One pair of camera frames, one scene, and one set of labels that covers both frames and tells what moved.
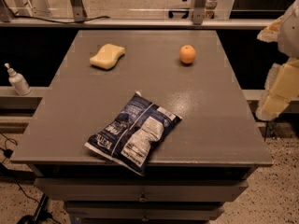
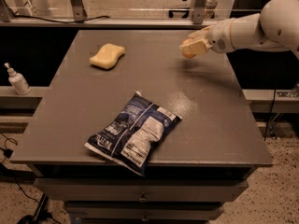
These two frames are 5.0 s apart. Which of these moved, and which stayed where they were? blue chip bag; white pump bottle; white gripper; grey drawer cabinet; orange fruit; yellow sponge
Moved: orange fruit; white gripper
Stayed: yellow sponge; white pump bottle; blue chip bag; grey drawer cabinet
